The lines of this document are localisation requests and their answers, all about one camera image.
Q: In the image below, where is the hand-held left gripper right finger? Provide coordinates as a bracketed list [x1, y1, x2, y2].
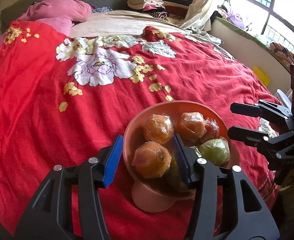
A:
[172, 133, 280, 240]

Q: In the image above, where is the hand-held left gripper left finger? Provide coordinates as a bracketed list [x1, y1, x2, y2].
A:
[14, 134, 124, 240]

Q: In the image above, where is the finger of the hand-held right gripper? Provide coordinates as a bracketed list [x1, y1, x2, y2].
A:
[227, 126, 294, 155]
[230, 99, 294, 128]

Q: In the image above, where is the pink plastic bowl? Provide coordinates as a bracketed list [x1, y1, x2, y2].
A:
[122, 100, 240, 213]

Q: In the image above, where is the small reddish orange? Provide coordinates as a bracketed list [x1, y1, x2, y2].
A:
[203, 118, 220, 143]

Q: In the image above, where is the yellow flat item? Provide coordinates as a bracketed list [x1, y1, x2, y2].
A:
[253, 66, 271, 87]

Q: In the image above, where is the red floral blanket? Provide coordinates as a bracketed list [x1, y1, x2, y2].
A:
[0, 20, 285, 240]

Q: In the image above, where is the white window ledge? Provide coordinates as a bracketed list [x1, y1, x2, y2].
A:
[209, 17, 294, 100]

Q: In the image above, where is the brown patterned cushion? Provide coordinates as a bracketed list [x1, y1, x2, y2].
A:
[270, 42, 294, 68]

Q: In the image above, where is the dark olive cloth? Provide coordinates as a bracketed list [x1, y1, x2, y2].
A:
[275, 171, 294, 240]

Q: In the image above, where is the crumpled pale garment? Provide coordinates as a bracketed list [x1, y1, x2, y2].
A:
[184, 26, 222, 45]

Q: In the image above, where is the clothes heap on ledge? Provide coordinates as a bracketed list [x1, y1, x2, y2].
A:
[216, 2, 253, 30]

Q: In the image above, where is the window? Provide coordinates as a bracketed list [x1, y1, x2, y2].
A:
[222, 0, 294, 63]

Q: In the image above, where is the cream curtain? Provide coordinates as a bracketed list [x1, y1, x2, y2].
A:
[174, 0, 235, 30]

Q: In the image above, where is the beige bed sheet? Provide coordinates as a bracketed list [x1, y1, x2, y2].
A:
[69, 10, 195, 39]

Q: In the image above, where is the pile of folded clothes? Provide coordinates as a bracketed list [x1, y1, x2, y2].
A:
[126, 0, 185, 20]

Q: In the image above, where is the blue patterned cloth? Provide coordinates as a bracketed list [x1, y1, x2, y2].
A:
[92, 5, 112, 13]

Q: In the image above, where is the pink quilt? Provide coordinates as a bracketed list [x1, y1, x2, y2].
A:
[0, 0, 92, 65]

